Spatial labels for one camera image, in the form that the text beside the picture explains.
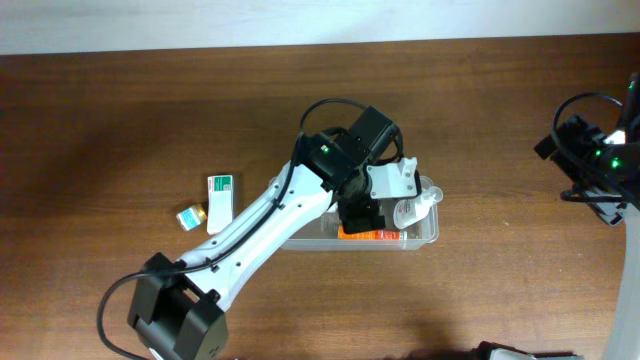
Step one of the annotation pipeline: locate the orange tablet tube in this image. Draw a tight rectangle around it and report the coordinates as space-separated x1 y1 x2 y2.
337 225 407 241

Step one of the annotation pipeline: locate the white spray bottle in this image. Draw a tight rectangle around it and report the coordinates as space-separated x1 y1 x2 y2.
393 186 444 229

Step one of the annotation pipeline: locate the white green Panadol box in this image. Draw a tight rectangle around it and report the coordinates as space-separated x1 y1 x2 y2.
207 174 234 235

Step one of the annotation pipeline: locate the small jar gold lid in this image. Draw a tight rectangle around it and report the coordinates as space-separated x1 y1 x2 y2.
176 204 207 232

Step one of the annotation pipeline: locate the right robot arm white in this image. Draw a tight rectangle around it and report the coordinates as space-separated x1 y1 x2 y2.
534 72 639 359

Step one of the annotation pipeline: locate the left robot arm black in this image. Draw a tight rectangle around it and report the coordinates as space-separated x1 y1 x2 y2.
127 106 403 360

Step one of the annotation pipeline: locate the clear plastic container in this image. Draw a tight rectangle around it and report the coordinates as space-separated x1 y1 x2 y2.
281 199 439 251

